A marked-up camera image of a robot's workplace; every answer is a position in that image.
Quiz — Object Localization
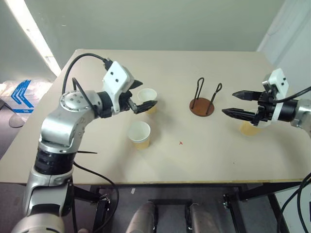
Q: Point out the brown cup holder stand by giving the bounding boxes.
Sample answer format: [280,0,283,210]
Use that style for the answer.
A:
[189,77,223,117]

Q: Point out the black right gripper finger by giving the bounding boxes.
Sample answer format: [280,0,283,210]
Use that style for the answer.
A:
[232,90,264,101]
[221,108,259,126]

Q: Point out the black hanging cable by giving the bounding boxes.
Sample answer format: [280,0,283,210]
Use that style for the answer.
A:
[278,171,311,233]
[72,162,120,233]

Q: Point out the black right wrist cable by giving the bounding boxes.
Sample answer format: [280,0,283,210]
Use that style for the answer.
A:
[273,86,311,102]

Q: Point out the black metal table frame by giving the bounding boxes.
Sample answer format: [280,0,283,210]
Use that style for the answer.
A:
[68,178,311,233]

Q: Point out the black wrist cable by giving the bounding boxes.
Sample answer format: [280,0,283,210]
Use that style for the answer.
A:
[273,86,311,102]
[62,53,111,95]

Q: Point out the grey rounded shape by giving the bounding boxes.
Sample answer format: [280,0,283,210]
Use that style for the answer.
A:
[127,202,156,233]

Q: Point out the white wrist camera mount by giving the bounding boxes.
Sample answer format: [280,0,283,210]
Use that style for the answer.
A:
[102,61,136,114]
[257,68,291,129]

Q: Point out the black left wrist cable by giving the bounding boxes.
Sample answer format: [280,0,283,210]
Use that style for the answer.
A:
[62,53,111,95]

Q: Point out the yellow paper cup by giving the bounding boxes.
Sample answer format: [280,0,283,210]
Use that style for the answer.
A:
[239,120,263,136]
[128,120,151,150]
[137,88,158,115]

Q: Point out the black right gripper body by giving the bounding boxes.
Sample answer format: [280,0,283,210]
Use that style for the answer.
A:
[254,91,278,127]

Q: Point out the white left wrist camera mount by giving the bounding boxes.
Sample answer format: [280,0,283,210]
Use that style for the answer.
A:
[102,61,136,114]

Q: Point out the blue and white package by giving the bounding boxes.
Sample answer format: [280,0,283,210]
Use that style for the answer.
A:
[9,79,35,114]

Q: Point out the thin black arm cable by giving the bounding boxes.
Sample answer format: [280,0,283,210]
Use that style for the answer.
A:
[72,77,100,117]

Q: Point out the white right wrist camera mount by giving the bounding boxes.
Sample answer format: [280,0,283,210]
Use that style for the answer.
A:
[257,68,291,129]

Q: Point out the black floor stand frame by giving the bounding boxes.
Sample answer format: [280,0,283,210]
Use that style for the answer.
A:
[147,199,194,233]

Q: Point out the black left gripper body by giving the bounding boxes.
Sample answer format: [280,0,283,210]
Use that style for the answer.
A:
[119,88,137,114]

